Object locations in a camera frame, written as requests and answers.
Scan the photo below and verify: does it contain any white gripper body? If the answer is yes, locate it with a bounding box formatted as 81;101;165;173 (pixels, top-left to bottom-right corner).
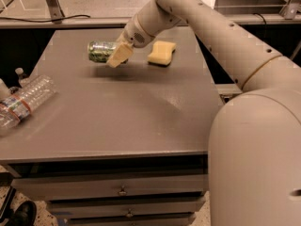
117;15;154;48

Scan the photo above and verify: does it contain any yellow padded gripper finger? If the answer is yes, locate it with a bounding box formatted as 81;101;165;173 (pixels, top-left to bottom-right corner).
107;42;134;68

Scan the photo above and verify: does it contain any green soda can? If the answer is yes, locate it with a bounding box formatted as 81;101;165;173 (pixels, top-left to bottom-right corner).
87;40;119;63

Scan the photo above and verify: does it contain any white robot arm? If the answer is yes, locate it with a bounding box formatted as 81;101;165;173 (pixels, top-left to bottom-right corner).
108;0;301;226

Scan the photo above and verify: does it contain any yellow sponge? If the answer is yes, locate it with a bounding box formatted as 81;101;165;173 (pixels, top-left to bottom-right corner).
148;40;176;66

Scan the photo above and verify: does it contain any grey drawer cabinet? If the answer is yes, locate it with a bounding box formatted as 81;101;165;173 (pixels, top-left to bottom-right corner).
0;26;227;226

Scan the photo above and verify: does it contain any small white-capped bottle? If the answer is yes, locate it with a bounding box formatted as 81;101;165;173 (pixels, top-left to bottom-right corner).
15;68;29;88

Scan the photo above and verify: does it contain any clear plastic water bottle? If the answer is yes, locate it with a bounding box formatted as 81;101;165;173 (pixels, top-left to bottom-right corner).
0;75;56;133

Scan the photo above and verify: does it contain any middle grey drawer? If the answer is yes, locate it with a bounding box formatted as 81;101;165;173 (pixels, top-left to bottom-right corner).
48;196;205;218

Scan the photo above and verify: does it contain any grey drawer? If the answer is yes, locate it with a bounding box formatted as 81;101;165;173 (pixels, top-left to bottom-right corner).
12;174;209;201
68;213;196;226
48;196;205;218

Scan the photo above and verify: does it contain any top grey drawer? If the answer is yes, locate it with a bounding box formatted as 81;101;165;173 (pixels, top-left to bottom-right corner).
12;174;209;201

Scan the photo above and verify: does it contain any bottom grey drawer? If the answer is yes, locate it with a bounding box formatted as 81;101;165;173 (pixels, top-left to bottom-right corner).
68;213;196;226

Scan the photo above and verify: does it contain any black shoe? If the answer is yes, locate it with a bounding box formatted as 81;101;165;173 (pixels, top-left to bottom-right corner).
5;201;37;226

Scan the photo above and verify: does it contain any black cable on rail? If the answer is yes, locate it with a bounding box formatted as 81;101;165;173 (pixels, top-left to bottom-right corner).
0;14;92;24

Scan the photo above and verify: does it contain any black hanging cable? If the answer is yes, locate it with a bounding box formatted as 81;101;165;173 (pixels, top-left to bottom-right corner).
253;12;268;26

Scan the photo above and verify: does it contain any grey metal rail frame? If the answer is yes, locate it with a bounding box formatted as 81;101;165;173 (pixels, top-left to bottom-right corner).
0;0;301;29

